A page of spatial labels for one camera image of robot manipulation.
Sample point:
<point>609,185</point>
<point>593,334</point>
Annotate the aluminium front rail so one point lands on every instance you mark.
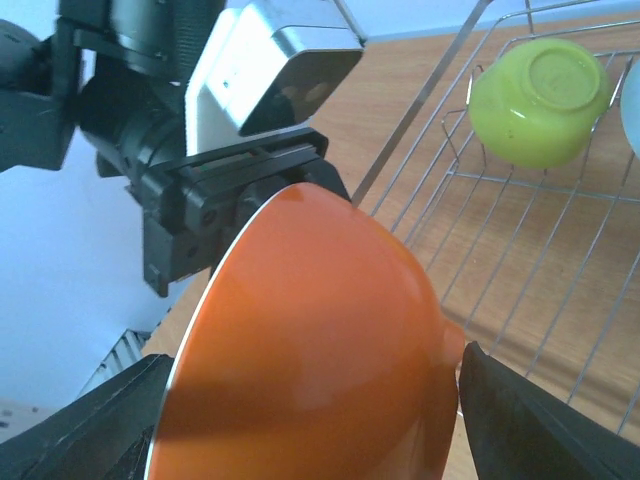
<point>124,353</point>

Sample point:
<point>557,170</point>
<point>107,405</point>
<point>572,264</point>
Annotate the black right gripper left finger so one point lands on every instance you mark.
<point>104,434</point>

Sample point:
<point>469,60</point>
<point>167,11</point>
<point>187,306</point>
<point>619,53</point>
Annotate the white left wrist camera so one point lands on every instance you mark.
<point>267,67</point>

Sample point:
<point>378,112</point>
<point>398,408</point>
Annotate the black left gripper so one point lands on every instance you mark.
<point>192,205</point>

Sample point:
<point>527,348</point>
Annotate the white ceramic bowl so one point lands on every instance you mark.
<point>629,108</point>

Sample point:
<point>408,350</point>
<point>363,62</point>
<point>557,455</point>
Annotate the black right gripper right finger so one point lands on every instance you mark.
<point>517,430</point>

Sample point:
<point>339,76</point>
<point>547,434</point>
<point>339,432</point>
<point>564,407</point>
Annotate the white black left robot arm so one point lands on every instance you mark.
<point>158,42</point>

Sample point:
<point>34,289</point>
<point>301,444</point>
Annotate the silver wire dish rack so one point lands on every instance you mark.
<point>541,267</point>

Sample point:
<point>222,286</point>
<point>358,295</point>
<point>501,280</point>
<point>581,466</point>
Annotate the green white bowl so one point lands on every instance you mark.
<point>535,106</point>

